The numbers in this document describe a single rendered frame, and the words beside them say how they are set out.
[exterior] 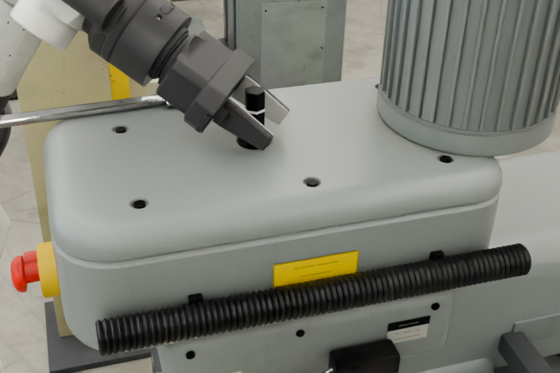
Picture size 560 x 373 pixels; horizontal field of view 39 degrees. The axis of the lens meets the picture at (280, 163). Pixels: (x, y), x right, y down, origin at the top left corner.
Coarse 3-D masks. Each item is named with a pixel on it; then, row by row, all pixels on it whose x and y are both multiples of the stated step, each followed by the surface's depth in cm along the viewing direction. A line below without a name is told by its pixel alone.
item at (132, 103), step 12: (144, 96) 92; (156, 96) 92; (60, 108) 88; (72, 108) 89; (84, 108) 89; (96, 108) 89; (108, 108) 89; (120, 108) 89; (132, 108) 90; (168, 108) 90; (0, 120) 86; (12, 120) 86; (24, 120) 86; (36, 120) 87; (48, 120) 87
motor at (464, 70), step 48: (432, 0) 76; (480, 0) 74; (528, 0) 74; (384, 48) 87; (432, 48) 79; (480, 48) 77; (528, 48) 77; (384, 96) 89; (432, 96) 82; (480, 96) 80; (528, 96) 81; (432, 144) 84; (480, 144) 82; (528, 144) 84
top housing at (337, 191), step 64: (64, 128) 86; (128, 128) 87; (192, 128) 87; (320, 128) 88; (384, 128) 88; (64, 192) 76; (128, 192) 76; (192, 192) 76; (256, 192) 77; (320, 192) 77; (384, 192) 78; (448, 192) 80; (64, 256) 74; (128, 256) 72; (192, 256) 74; (256, 256) 77; (320, 256) 79; (384, 256) 82
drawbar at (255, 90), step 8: (248, 88) 82; (256, 88) 82; (248, 96) 81; (256, 96) 81; (264, 96) 82; (248, 104) 82; (256, 104) 82; (264, 104) 82; (264, 112) 83; (248, 144) 84
